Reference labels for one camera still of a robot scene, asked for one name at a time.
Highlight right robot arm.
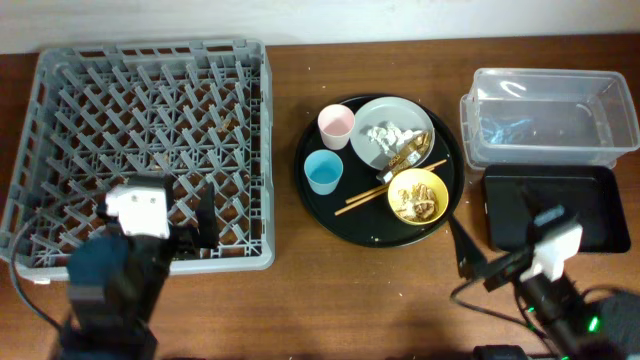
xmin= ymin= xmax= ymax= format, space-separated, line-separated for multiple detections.
xmin=449 ymin=215 xmax=639 ymax=359

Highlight wooden chopstick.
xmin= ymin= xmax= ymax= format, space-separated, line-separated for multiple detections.
xmin=345 ymin=159 xmax=447 ymax=205
xmin=334 ymin=188 xmax=388 ymax=216

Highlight gold snack wrapper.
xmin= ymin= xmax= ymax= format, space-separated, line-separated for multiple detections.
xmin=376 ymin=131 xmax=434 ymax=184

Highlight upper wooden chopstick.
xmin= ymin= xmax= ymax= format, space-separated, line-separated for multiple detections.
xmin=345 ymin=159 xmax=447 ymax=205

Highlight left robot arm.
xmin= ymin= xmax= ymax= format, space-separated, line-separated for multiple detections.
xmin=56 ymin=176 xmax=219 ymax=359

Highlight food scraps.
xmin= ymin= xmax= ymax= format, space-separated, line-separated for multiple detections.
xmin=397 ymin=183 xmax=438 ymax=222

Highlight black rectangular tray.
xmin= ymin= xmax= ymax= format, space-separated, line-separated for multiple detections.
xmin=483 ymin=165 xmax=631 ymax=253

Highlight yellow bowl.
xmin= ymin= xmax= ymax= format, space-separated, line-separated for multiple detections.
xmin=387 ymin=169 xmax=449 ymax=226

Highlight blue cup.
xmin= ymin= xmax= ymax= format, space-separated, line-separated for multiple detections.
xmin=303 ymin=149 xmax=344 ymax=195

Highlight lower wooden chopstick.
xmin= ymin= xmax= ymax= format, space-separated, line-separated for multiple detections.
xmin=334 ymin=188 xmax=388 ymax=216

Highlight grey dishwasher rack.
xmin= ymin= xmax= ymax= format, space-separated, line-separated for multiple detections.
xmin=1 ymin=39 xmax=276 ymax=283

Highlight grey plate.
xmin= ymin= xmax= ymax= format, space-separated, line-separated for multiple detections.
xmin=350 ymin=96 xmax=435 ymax=170

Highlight white tissue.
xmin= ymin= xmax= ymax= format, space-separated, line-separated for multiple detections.
xmin=366 ymin=122 xmax=421 ymax=156

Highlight round black tray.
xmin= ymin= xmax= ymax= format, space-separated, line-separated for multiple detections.
xmin=293 ymin=106 xmax=465 ymax=248

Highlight clear plastic bin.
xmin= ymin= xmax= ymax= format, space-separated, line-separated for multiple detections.
xmin=460 ymin=68 xmax=639 ymax=170

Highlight pink cup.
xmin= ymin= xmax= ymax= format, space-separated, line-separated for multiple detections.
xmin=317 ymin=104 xmax=355 ymax=150

